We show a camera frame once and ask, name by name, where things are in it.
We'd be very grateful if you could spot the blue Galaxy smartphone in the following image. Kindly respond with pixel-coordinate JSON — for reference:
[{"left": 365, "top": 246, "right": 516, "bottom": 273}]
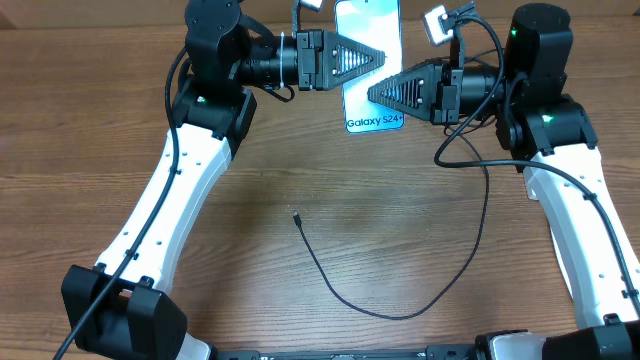
[{"left": 334, "top": 0, "right": 404, "bottom": 134}]

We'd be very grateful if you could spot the black USB charging cable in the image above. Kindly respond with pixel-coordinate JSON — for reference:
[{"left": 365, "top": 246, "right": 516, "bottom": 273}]
[{"left": 292, "top": 47, "right": 506, "bottom": 321}]

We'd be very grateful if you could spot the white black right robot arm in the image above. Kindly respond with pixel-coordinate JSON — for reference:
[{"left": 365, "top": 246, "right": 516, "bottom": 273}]
[{"left": 368, "top": 3, "right": 639, "bottom": 359}]

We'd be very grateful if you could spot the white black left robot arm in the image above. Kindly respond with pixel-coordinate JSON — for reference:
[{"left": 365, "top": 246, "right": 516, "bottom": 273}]
[{"left": 61, "top": 0, "right": 385, "bottom": 359}]

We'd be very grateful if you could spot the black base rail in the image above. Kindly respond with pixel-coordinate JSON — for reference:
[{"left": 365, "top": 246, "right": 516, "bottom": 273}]
[{"left": 215, "top": 344, "right": 485, "bottom": 360}]

